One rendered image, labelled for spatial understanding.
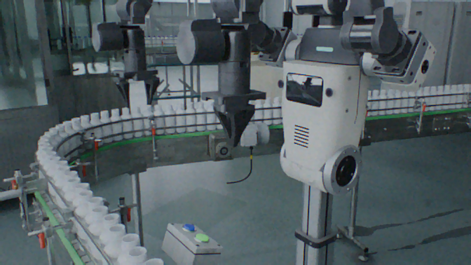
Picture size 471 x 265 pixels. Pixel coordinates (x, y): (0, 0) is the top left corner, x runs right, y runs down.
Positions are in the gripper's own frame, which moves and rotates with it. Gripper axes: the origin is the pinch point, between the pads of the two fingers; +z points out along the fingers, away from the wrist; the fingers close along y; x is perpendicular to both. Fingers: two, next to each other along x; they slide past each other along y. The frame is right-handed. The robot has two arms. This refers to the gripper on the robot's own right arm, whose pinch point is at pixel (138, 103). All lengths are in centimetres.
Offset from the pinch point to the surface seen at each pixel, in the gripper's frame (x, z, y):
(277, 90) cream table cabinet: -254, 63, -285
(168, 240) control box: 21.1, 30.8, 3.3
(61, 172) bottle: -24.3, 24.0, 16.6
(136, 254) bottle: 31.0, 24.6, 15.4
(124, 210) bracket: -3.6, 32.3, 5.1
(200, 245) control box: 31.9, 27.8, 0.6
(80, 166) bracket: -49, 32, 5
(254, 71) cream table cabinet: -263, 39, -256
